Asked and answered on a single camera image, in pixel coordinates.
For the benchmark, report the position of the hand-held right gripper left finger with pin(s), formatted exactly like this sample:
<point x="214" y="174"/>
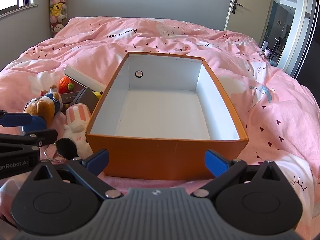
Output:
<point x="98" y="159"/>

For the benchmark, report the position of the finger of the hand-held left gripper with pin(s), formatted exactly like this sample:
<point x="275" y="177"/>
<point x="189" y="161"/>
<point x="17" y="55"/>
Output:
<point x="37" y="137"/>
<point x="12" y="120"/>

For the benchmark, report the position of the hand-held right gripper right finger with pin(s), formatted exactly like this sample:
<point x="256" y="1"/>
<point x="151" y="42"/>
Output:
<point x="216" y="163"/>

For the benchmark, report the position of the orange cardboard box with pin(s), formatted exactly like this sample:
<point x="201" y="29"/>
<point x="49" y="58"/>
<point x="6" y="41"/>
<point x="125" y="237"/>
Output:
<point x="162" y="155"/>

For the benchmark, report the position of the gold gift box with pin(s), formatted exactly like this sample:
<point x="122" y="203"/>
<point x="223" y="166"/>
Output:
<point x="87" y="100"/>

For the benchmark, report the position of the long white box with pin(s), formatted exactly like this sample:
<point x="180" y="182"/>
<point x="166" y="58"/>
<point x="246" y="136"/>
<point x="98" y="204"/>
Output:
<point x="82" y="78"/>

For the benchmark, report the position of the brown plush dog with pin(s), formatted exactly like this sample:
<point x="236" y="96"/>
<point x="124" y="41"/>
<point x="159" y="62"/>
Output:
<point x="46" y="105"/>

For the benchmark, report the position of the pink striped plush toy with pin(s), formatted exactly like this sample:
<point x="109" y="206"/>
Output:
<point x="77" y="116"/>

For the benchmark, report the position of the brown card box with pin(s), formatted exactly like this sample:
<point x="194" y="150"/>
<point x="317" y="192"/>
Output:
<point x="70" y="97"/>

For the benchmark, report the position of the orange crochet fruit toy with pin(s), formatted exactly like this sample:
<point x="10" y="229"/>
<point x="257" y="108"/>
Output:
<point x="65" y="83"/>

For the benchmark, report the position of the yellow plastic tool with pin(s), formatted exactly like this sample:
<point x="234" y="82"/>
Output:
<point x="98" y="95"/>

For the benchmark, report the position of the hanging column of plush toys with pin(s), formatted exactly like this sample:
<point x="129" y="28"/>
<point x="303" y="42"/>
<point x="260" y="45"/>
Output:
<point x="57" y="7"/>

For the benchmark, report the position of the pink printed blanket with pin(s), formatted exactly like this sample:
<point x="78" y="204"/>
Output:
<point x="175" y="36"/>

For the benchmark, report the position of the white door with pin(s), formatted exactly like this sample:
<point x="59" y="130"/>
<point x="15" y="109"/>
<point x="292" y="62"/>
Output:
<point x="252" y="17"/>

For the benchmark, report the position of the white door frame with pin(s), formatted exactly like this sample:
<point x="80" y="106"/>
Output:
<point x="296" y="25"/>

